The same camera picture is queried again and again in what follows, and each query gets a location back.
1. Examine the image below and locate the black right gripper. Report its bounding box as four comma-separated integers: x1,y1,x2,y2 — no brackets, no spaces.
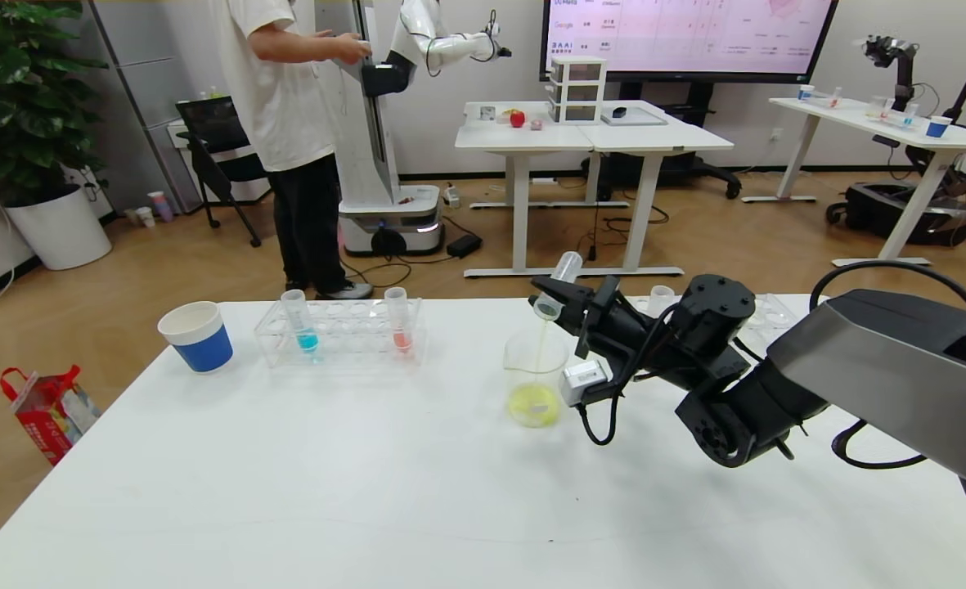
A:
528,274,656,360

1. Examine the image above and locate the test tube yellow pigment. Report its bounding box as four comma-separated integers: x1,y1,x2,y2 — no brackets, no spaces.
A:
534,252,583,321

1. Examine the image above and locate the black wheeled robot base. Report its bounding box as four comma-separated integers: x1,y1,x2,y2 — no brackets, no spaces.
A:
826,182,966,246

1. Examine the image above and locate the clear glass beaker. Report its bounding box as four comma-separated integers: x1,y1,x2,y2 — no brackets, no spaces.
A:
503,327,569,429

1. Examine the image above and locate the clear acrylic test tube rack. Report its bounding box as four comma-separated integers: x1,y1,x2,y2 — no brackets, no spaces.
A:
254,298,426,369
623,293,800,344

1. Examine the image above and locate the test tube blue pigment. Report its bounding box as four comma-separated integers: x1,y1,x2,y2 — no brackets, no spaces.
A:
280,290,321,354

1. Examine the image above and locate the white standing desk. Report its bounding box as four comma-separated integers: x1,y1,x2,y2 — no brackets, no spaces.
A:
455,101,598,279
574,103,734,277
741,97,966,269

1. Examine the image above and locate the black screen stand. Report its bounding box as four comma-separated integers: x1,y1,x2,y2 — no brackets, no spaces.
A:
581,82,741,201

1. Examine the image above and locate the grey flat tray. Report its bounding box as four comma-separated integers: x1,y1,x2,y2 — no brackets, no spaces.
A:
600,108,667,128

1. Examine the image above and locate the clear drawer organizer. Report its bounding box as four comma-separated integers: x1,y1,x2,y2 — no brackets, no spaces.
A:
550,56,607,125

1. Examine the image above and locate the white humanoid robot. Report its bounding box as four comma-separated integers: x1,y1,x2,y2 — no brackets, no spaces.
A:
315,0,512,259

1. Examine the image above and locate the person in white shirt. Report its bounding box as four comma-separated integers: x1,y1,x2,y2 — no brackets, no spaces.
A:
209,0,375,301

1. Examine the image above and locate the blue white paper cup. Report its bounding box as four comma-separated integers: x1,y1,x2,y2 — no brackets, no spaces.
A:
157,301,234,374

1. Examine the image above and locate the black office chair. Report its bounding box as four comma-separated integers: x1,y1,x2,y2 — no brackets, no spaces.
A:
176,97,275,248

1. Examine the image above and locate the grey metal cabinet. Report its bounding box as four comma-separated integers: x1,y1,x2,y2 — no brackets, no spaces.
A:
90,0,222,215

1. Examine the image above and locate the white planter pot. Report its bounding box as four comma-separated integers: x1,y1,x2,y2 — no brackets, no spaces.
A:
4,184,113,271

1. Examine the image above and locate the red gift bag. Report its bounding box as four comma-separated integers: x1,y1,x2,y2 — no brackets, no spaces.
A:
0,365,101,467

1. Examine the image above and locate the green leafy plant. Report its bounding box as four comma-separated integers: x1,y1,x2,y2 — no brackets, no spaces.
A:
0,0,111,207

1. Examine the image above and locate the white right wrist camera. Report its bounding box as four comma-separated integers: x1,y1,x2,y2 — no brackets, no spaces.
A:
560,360,612,408

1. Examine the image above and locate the large wall display screen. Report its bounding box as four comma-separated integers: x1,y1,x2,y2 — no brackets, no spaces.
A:
540,0,839,84

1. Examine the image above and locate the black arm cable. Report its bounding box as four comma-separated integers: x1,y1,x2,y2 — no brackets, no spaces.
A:
810,259,966,470

